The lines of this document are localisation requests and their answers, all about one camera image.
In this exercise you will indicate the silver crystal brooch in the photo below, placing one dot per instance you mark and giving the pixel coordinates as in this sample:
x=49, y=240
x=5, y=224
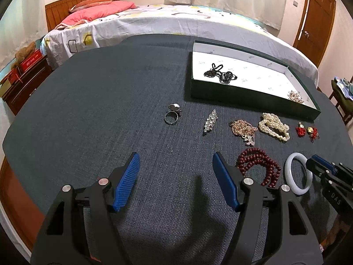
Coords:
x=211, y=121

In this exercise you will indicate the pale crystal jewelry cluster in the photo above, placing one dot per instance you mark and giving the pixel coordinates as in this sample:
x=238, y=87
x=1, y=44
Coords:
x=295, y=96

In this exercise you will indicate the pink quilt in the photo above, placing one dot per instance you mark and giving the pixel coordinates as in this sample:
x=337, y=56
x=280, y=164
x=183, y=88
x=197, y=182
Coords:
x=102, y=11

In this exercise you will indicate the wooden headboard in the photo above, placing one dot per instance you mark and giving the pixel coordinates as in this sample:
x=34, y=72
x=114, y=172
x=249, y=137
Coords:
x=59, y=9

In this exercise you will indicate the brown teddy bear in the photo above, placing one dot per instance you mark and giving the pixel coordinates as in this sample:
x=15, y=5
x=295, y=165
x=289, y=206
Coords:
x=23, y=52

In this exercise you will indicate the white jade bangle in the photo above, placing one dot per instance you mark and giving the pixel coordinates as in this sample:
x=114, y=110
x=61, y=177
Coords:
x=287, y=171

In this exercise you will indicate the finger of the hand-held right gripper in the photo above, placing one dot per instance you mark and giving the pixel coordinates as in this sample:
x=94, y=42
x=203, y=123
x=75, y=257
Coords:
x=321, y=163
x=346, y=171

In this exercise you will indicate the brown wooden door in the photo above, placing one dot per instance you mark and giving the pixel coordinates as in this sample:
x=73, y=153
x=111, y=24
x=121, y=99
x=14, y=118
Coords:
x=317, y=16

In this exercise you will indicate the red tassel earring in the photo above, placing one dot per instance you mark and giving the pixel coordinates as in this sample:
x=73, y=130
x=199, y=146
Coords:
x=313, y=134
x=300, y=130

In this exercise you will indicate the wooden chair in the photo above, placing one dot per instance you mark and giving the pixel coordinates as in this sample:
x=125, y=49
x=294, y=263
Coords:
x=337, y=102

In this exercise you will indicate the pile of clothes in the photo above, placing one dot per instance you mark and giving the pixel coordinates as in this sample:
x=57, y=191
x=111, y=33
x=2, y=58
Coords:
x=344, y=88

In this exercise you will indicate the wooden nightstand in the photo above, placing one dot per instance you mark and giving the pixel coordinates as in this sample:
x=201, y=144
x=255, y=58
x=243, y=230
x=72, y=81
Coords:
x=24, y=88

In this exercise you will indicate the dark green jewelry box tray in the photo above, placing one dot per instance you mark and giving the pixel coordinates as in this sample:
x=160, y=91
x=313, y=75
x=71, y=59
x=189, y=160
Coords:
x=253, y=71

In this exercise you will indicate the dark grey tablecloth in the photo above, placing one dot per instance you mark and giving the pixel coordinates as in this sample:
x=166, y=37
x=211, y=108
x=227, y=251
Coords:
x=110, y=93

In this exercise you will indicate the bed with patterned sheet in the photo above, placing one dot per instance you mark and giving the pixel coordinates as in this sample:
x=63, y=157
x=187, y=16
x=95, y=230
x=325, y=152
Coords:
x=165, y=22

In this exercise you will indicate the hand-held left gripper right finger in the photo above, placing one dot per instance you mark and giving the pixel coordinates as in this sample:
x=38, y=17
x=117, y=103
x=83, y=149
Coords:
x=224, y=182

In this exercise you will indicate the pale sheer curtain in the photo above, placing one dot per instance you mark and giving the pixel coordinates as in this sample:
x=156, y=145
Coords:
x=19, y=24

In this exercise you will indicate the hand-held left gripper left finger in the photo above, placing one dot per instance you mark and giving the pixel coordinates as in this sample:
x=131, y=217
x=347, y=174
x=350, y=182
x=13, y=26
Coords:
x=126, y=182

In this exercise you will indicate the orange pillow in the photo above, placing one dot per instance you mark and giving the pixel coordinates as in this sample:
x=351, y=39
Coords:
x=91, y=4

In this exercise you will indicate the large red gift box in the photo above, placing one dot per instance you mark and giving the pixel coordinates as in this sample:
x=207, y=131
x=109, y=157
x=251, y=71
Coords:
x=30, y=62

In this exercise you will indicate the small red gift box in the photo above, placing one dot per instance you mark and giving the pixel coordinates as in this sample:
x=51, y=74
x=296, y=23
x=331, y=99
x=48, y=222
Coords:
x=12, y=77

